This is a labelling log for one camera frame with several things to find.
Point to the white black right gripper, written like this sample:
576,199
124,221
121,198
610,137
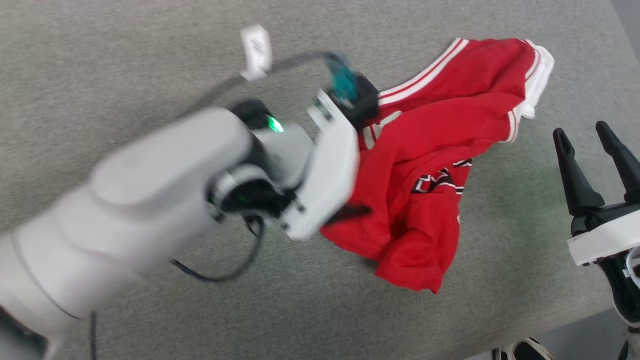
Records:
607,237

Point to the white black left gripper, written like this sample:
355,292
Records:
330,170

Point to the red and white shirt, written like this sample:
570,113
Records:
425,150

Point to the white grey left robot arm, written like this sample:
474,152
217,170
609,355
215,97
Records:
125,200

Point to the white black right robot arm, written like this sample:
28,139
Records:
622,295

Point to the black white shoe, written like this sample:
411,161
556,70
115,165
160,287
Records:
525,350

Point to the black teal left wrist camera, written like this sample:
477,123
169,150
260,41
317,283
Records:
361,100

